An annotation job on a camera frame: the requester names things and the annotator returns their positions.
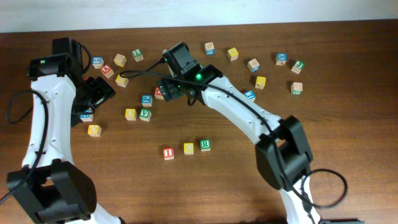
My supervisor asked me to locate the red A block upper left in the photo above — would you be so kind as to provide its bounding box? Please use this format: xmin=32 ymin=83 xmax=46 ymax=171
xmin=100 ymin=64 xmax=114 ymax=78

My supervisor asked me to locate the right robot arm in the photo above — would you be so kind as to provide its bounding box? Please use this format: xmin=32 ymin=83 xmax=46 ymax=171
xmin=157 ymin=42 xmax=321 ymax=223

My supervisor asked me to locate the yellow O block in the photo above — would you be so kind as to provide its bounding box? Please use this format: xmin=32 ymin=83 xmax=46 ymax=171
xmin=125 ymin=108 xmax=137 ymax=121

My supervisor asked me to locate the green J block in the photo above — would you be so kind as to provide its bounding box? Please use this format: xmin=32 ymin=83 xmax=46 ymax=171
xmin=291 ymin=60 xmax=305 ymax=74

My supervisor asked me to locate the green L block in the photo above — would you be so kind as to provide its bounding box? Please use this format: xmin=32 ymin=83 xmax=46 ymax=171
xmin=132 ymin=49 xmax=144 ymax=62

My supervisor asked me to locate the yellow C block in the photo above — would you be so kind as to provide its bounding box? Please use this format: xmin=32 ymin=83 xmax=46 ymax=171
xmin=183 ymin=142 xmax=194 ymax=155

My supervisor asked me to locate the blue 5 block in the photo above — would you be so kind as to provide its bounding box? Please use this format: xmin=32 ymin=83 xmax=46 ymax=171
xmin=92 ymin=57 xmax=104 ymax=69

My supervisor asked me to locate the plain wood yellow block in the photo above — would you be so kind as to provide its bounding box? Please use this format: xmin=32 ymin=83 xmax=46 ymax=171
xmin=114 ymin=54 xmax=127 ymax=67

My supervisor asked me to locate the blue E block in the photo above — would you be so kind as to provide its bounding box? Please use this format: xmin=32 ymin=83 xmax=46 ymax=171
xmin=244 ymin=90 xmax=256 ymax=101

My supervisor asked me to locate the green R block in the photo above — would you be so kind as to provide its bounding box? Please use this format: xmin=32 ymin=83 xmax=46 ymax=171
xmin=200 ymin=139 xmax=211 ymax=151

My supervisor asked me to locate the wood block blue edge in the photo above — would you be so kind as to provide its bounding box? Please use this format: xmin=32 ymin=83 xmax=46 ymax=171
xmin=248 ymin=58 xmax=260 ymax=73

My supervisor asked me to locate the yellow block upper left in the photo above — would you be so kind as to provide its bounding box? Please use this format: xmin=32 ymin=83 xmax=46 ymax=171
xmin=115 ymin=75 xmax=129 ymax=88

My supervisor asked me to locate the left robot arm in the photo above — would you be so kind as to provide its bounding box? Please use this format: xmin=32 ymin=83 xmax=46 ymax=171
xmin=1 ymin=37 xmax=123 ymax=223

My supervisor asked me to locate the wood block green side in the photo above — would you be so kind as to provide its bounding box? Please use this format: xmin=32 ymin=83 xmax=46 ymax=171
xmin=291 ymin=82 xmax=303 ymax=95

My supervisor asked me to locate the blue P block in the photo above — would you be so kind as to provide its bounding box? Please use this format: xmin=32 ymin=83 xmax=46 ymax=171
xmin=141 ymin=95 xmax=153 ymax=107

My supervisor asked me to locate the yellow D block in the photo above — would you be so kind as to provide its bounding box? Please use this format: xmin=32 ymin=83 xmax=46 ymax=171
xmin=87 ymin=124 xmax=102 ymax=137

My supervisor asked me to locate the red Q block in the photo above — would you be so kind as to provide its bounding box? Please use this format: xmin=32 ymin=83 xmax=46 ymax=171
xmin=154 ymin=87 xmax=164 ymax=100

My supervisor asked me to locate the wood block blue side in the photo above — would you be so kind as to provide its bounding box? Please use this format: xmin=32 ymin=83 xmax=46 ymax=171
xmin=205 ymin=42 xmax=215 ymax=55

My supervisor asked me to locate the yellow block top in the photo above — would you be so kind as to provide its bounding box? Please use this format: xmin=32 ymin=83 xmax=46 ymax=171
xmin=227 ymin=47 xmax=239 ymax=61

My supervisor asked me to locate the blue H block lower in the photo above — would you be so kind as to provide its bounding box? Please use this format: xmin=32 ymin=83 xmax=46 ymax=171
xmin=80 ymin=110 xmax=93 ymax=122

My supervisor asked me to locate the green V block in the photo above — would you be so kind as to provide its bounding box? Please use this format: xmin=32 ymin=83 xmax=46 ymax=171
xmin=139 ymin=108 xmax=152 ymax=121

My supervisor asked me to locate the yellow block right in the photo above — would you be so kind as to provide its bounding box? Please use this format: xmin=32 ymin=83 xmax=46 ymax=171
xmin=255 ymin=76 xmax=266 ymax=89

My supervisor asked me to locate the blue K block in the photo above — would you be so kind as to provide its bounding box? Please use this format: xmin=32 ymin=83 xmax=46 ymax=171
xmin=275 ymin=53 xmax=287 ymax=65

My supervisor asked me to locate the red I block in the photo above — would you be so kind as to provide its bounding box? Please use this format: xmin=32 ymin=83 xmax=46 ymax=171
xmin=163 ymin=148 xmax=175 ymax=161

